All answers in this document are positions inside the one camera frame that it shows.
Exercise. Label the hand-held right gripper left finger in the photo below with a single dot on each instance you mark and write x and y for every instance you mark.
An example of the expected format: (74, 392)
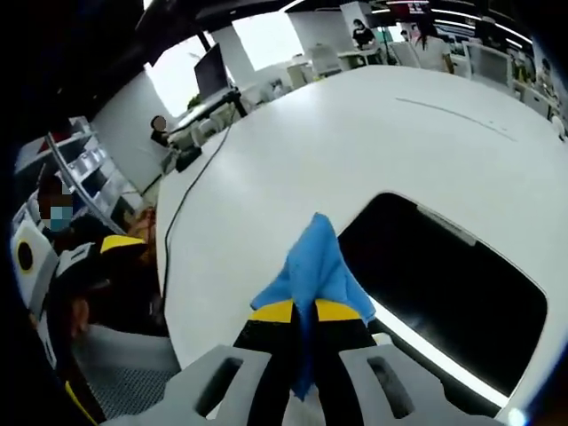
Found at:
(186, 395)

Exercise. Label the black monitor on stand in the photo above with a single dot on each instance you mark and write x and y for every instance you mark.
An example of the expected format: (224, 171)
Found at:
(212, 71)

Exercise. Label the red wall screen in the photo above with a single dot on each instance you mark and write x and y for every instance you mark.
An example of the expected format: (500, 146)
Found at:
(408, 6)

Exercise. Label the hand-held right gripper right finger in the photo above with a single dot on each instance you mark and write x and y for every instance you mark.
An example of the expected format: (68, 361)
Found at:
(417, 395)

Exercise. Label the person's dark clothing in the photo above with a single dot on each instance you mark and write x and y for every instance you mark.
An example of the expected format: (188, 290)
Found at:
(126, 295)

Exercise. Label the person's left hand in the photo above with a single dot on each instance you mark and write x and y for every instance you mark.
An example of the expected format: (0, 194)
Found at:
(79, 317)

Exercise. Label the white storage shelf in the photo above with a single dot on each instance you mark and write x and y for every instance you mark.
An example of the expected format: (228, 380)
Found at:
(93, 173)

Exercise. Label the black mirror with white frame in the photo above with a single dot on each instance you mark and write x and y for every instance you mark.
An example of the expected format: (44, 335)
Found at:
(444, 288)

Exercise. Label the small white object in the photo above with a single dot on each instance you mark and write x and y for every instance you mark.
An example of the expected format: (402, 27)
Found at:
(558, 125)

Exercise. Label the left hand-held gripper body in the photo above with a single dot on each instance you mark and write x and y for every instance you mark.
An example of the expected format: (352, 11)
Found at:
(39, 242)

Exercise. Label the blue cleaning cloth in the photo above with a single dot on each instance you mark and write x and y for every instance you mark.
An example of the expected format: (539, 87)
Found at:
(317, 257)

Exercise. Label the black power box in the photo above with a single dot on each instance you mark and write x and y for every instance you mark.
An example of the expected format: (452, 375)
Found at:
(188, 160)

